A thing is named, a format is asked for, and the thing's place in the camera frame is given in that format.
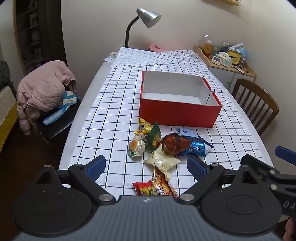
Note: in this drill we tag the papers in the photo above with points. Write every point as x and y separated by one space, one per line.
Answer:
111 56

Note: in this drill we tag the green snack packet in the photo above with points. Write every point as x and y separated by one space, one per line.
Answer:
154 136

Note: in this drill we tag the white tissue box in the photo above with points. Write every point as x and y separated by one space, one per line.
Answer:
225 60

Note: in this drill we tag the yellow padded bench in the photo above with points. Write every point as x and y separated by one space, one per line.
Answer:
8 120

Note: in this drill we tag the pale yellow snack packet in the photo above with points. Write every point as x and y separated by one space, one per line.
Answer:
161 162

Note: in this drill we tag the wooden sideboard cabinet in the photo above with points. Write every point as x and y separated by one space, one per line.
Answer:
222 69

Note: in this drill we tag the white tube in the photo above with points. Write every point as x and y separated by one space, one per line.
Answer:
235 45

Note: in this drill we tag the wooden chair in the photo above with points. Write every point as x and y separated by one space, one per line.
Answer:
275 109

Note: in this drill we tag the yellow container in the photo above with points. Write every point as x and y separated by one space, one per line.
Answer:
234 56

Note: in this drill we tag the pile of dark clothes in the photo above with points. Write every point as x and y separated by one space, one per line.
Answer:
4 73

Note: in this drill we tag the blue and white snack packet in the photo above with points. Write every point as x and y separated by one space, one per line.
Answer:
198 148

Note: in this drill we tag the silver desk lamp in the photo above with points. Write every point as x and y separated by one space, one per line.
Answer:
148 17

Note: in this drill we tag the blue box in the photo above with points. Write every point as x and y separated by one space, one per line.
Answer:
243 53

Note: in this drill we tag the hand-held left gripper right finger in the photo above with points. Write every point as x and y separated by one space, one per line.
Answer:
196 168

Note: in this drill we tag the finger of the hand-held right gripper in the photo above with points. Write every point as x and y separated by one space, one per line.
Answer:
285 154
259 163

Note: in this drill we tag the orange liquid bottle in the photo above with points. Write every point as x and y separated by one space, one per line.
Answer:
208 47

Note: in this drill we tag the clear packet with orange bread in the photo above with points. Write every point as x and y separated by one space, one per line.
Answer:
136 146

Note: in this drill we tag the black chair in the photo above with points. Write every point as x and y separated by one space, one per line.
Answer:
57 131

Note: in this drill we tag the dark wooden bookshelf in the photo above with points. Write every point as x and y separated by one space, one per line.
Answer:
34 34

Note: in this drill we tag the orange patterned snack packet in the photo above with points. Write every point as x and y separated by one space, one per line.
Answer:
159 185

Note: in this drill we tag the white digital timer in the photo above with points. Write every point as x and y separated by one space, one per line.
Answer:
217 59

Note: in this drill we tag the checked white tablecloth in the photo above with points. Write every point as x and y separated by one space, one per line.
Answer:
115 104

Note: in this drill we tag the brown clear-wrapped snack packet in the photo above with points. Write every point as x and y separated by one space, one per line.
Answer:
173 144

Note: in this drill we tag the light blue snack packet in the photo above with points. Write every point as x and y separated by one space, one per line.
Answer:
187 133

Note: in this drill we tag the red cardboard box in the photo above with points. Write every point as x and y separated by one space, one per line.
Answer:
180 113

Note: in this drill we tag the pink puffer jacket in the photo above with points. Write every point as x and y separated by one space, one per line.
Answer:
41 92

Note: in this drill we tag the blue and white bag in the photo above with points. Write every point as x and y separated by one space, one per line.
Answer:
67 99

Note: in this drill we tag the yellow candy packet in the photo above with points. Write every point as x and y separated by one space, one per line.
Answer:
143 129

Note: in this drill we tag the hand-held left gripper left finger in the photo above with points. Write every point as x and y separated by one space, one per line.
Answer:
96 165

